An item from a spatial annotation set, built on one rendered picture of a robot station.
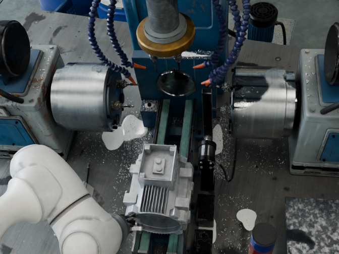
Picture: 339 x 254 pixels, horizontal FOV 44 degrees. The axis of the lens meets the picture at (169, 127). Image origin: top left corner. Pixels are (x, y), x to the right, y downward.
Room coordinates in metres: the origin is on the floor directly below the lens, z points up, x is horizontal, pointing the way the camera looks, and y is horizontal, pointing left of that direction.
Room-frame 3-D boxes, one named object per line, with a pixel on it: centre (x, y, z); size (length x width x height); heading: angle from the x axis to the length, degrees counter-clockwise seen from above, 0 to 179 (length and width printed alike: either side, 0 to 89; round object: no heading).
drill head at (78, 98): (1.04, 0.32, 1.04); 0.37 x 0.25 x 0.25; 76
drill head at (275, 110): (0.87, -0.35, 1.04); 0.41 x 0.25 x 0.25; 76
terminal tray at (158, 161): (0.64, 0.05, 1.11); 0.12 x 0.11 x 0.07; 165
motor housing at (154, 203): (0.60, 0.06, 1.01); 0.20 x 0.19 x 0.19; 165
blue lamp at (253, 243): (0.35, -0.18, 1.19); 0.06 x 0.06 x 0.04
